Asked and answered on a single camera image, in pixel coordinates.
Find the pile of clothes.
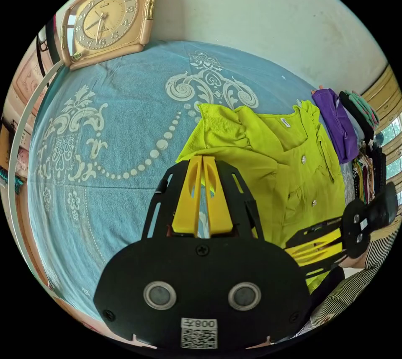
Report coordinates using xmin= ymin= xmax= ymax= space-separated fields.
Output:
xmin=311 ymin=85 xmax=387 ymax=206

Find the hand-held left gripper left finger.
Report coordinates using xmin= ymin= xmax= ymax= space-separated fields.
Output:
xmin=172 ymin=155 xmax=202 ymax=238

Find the golden square wall clock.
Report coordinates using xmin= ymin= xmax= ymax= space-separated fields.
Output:
xmin=60 ymin=0 xmax=160 ymax=72

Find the person's body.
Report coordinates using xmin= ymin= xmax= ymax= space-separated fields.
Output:
xmin=294 ymin=266 xmax=377 ymax=340

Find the window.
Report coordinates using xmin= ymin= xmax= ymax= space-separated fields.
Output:
xmin=360 ymin=63 xmax=402 ymax=209

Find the lime green short sleeve blouse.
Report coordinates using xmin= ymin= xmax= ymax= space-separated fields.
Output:
xmin=175 ymin=100 xmax=347 ymax=294

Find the bed with blue patterned sheet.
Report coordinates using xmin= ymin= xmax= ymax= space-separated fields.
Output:
xmin=26 ymin=39 xmax=359 ymax=323

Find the person's right hand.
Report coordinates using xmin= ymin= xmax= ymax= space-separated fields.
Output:
xmin=339 ymin=253 xmax=368 ymax=269

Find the white hoop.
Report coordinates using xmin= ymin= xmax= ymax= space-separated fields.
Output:
xmin=7 ymin=60 xmax=68 ymax=260

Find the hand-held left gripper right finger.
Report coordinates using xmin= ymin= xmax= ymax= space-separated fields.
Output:
xmin=203 ymin=155 xmax=234 ymax=237

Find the person's right forearm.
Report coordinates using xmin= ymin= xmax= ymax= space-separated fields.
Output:
xmin=361 ymin=226 xmax=401 ymax=270

